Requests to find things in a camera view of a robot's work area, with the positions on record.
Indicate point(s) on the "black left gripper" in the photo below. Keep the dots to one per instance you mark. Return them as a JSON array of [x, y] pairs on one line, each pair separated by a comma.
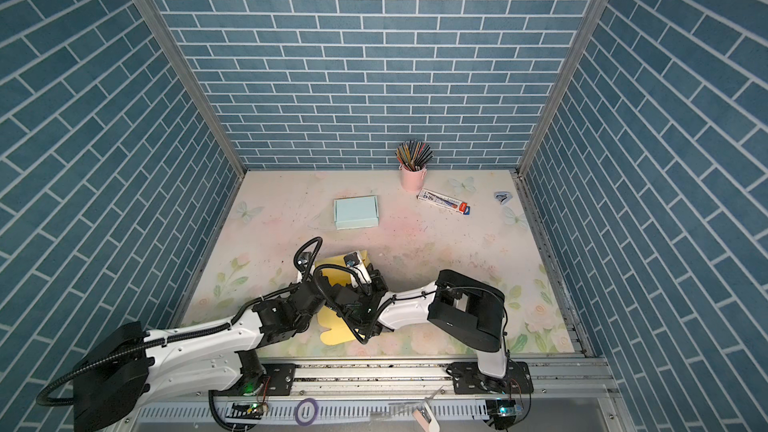
[[295, 288]]

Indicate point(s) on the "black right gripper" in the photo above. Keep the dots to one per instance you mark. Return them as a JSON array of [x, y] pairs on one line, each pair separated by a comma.
[[377, 284]]

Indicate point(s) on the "light blue paper box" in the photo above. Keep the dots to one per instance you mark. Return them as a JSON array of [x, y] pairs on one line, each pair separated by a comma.
[[356, 212]]

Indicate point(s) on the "yellow paper box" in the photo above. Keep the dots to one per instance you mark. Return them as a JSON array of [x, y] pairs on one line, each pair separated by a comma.
[[334, 330]]

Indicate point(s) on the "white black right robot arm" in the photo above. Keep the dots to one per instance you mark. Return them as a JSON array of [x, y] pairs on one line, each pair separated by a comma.
[[466, 309]]

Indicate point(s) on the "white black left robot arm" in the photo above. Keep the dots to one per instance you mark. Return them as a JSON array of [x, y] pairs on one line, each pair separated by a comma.
[[132, 367]]

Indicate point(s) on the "white blue pencil box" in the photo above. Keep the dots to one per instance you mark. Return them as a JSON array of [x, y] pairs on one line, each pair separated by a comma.
[[444, 202]]

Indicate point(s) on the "white pink clip tool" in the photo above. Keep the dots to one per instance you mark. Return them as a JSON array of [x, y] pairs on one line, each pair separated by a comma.
[[420, 410]]

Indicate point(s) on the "left green circuit board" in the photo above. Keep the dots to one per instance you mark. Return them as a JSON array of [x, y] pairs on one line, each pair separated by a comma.
[[247, 411]]

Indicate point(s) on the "green circuit board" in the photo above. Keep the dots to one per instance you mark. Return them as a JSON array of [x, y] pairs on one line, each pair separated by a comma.
[[247, 411], [503, 414]]

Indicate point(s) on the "pink metal pencil bucket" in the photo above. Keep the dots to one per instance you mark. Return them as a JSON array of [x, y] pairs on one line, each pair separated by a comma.
[[412, 181]]

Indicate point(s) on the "bundle of coloured pencils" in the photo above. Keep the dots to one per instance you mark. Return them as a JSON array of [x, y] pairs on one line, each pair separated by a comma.
[[413, 155]]

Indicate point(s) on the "right green circuit board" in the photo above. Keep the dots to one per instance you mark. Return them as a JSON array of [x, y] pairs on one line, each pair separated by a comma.
[[503, 414]]

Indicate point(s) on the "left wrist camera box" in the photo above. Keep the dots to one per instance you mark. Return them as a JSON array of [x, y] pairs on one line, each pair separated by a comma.
[[303, 264]]

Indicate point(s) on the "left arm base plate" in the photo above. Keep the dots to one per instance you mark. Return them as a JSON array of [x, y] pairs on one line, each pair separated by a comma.
[[272, 379]]

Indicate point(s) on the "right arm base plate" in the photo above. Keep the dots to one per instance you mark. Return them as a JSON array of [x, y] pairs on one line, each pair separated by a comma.
[[467, 379]]

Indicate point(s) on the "aluminium front rail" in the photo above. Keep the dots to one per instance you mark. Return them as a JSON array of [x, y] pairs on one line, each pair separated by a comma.
[[570, 393]]

